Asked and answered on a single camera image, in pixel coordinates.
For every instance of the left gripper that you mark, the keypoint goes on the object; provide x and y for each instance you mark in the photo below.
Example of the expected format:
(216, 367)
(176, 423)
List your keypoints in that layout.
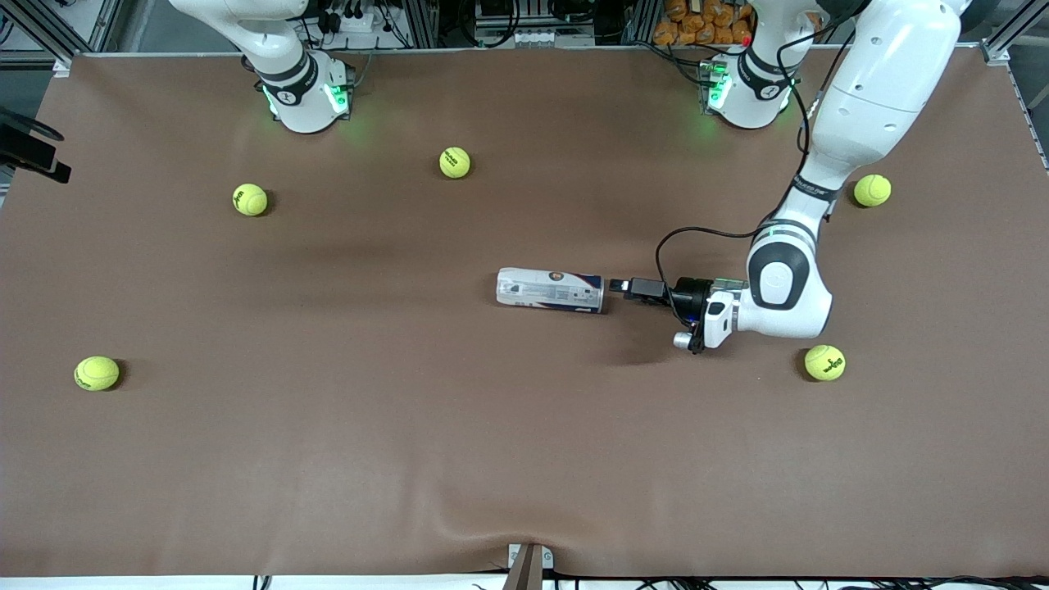
(689, 293)

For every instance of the white and blue tennis can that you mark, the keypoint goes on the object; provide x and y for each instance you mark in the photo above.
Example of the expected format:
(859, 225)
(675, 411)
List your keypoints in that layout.
(545, 289)

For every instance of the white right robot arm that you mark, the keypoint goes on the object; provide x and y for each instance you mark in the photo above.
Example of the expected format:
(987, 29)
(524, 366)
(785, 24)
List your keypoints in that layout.
(299, 98)

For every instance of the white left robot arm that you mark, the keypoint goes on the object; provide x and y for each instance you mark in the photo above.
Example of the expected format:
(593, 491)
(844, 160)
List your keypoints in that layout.
(877, 82)

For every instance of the yellow tennis ball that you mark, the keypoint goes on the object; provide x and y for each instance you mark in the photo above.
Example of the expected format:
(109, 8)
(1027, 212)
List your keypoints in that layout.
(455, 162)
(824, 362)
(97, 373)
(874, 190)
(250, 199)

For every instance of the brown table mat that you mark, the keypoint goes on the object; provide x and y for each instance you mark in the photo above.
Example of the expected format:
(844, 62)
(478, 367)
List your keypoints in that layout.
(524, 410)

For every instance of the white connector block row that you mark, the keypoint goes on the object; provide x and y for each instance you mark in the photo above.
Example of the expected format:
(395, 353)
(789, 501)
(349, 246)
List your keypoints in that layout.
(549, 38)

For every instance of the pile of orange objects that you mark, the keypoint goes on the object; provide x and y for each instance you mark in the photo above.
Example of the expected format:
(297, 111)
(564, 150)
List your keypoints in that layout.
(701, 20)

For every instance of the white power strip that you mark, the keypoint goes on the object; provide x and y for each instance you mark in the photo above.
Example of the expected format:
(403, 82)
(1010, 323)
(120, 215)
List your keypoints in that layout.
(352, 21)

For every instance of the white corner bracket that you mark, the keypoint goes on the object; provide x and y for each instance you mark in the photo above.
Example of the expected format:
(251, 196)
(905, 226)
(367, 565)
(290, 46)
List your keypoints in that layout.
(997, 58)
(61, 66)

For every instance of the aluminium frame post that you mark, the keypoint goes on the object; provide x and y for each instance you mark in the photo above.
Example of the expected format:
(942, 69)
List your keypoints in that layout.
(57, 29)
(1016, 24)
(420, 20)
(641, 20)

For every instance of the white metal edge bracket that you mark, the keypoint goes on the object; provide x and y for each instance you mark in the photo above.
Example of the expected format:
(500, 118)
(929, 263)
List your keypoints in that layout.
(547, 557)

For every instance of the brown camera strut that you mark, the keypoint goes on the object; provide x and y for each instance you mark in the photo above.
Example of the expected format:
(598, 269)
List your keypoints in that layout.
(524, 574)

